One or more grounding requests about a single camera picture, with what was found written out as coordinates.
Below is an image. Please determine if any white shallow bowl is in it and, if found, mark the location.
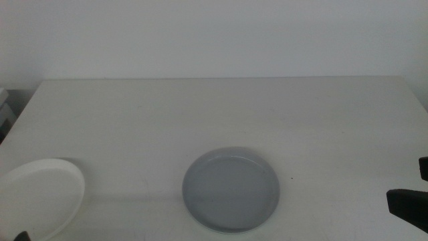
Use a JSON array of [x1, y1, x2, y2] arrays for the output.
[[0, 157, 86, 241]]

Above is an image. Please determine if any grey shallow bowl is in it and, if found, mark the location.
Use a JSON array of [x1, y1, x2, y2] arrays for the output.
[[181, 146, 281, 235]]

